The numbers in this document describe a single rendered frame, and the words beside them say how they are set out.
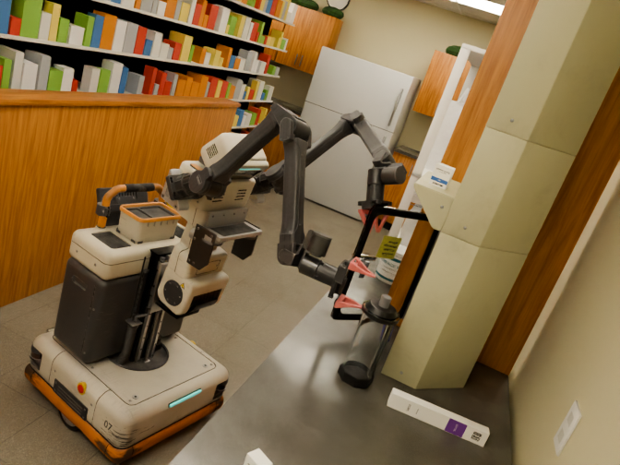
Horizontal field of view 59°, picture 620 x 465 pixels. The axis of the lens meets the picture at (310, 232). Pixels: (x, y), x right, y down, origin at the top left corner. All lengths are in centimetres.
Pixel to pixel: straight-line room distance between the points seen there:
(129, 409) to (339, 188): 482
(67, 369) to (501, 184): 183
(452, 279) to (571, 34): 67
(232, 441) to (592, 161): 132
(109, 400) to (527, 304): 159
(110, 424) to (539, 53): 194
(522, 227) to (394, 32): 577
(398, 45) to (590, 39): 573
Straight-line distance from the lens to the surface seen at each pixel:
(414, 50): 715
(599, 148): 188
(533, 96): 149
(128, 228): 234
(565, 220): 190
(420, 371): 167
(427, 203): 151
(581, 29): 151
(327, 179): 670
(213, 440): 125
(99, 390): 239
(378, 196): 176
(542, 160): 155
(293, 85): 751
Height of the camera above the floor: 176
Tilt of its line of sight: 18 degrees down
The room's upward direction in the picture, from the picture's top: 19 degrees clockwise
